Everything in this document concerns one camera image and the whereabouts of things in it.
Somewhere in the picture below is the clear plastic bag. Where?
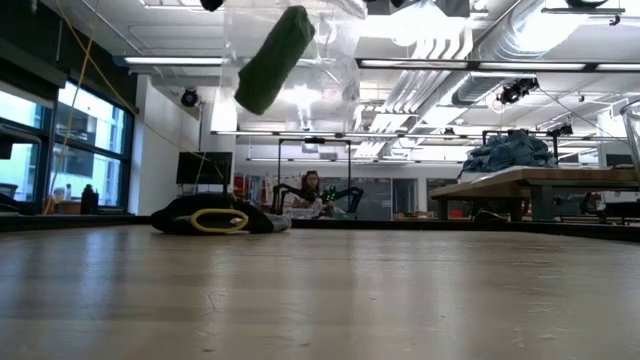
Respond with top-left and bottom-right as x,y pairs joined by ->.
219,0 -> 374,151

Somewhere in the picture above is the green bandage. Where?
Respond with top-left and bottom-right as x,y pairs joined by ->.
233,4 -> 317,117

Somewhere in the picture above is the clear plastic container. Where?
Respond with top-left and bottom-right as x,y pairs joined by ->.
619,99 -> 640,181

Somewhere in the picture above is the black monitor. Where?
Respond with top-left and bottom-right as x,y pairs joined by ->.
175,151 -> 234,186

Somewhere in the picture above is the blue cloth pile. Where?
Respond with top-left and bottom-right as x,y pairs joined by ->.
462,128 -> 559,174

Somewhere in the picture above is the person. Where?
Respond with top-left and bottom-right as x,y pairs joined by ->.
298,170 -> 335,220

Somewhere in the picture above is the black glove with yellow cuff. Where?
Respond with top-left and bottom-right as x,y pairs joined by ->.
149,193 -> 293,235

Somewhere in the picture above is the black bottle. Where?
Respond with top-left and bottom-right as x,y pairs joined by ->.
79,183 -> 100,216

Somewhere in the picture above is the wooden workbench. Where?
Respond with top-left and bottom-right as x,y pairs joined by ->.
428,166 -> 640,224

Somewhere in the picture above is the white appliance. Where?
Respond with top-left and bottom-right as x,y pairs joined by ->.
597,141 -> 639,169

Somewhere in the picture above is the black ceiling camera rig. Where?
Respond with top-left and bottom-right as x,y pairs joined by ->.
497,76 -> 541,105

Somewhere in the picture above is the yellow hanging cable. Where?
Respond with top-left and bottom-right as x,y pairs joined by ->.
43,0 -> 101,216

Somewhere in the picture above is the black camera stand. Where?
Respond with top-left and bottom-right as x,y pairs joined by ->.
547,122 -> 575,161

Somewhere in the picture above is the black aluminium table frame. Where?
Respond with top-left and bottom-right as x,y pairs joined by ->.
0,213 -> 640,242

